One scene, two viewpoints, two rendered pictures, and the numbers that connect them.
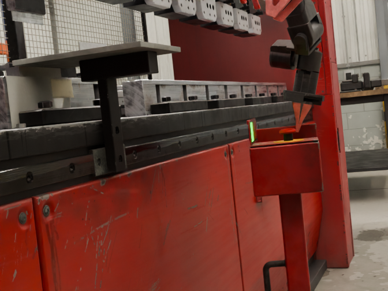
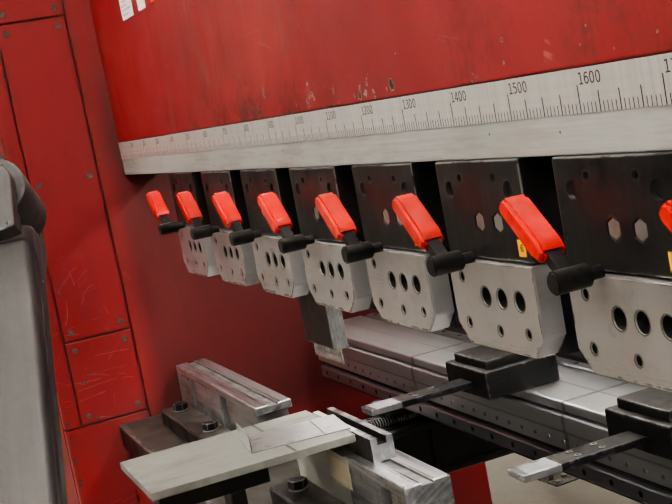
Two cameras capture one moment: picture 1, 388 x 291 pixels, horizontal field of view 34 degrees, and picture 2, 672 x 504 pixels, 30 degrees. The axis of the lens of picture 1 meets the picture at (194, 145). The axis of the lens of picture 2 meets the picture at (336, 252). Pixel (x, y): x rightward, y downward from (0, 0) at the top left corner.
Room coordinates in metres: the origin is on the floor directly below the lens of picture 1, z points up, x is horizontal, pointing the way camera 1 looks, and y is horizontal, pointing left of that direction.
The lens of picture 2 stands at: (2.48, -0.75, 1.41)
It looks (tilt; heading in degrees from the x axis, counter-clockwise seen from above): 7 degrees down; 138
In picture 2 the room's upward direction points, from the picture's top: 11 degrees counter-clockwise
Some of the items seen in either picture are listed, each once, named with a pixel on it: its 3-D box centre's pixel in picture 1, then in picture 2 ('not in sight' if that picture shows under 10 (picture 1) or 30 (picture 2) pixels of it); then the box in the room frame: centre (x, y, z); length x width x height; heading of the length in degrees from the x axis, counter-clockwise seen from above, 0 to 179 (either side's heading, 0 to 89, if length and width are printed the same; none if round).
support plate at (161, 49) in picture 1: (99, 56); (235, 452); (1.20, 0.16, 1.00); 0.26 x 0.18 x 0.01; 69
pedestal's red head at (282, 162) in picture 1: (286, 152); not in sight; (1.54, -0.22, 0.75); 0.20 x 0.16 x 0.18; 170
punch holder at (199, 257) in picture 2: not in sight; (212, 218); (0.86, 0.45, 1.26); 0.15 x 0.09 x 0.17; 159
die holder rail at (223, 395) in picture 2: not in sight; (232, 406); (0.74, 0.50, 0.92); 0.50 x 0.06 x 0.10; 159
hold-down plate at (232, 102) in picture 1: (225, 103); not in sight; (2.17, -0.12, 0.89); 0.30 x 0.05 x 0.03; 159
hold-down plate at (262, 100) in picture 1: (256, 100); not in sight; (2.54, -0.27, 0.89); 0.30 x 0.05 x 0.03; 159
